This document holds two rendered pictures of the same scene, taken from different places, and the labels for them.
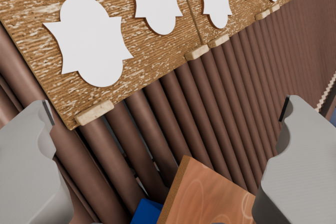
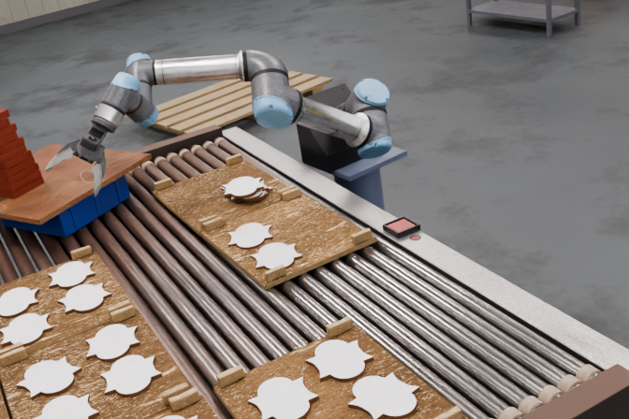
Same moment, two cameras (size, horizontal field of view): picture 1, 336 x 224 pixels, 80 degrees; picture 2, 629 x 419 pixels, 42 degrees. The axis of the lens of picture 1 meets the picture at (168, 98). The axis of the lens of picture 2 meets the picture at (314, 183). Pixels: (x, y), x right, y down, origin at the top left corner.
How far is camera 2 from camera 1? 229 cm
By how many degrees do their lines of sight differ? 71
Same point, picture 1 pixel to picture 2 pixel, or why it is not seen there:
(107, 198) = (85, 238)
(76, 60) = (83, 266)
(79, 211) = (101, 236)
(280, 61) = not seen: outside the picture
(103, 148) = not seen: hidden behind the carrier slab
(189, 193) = (45, 210)
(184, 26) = not seen: outside the picture
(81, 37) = (78, 273)
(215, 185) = (24, 213)
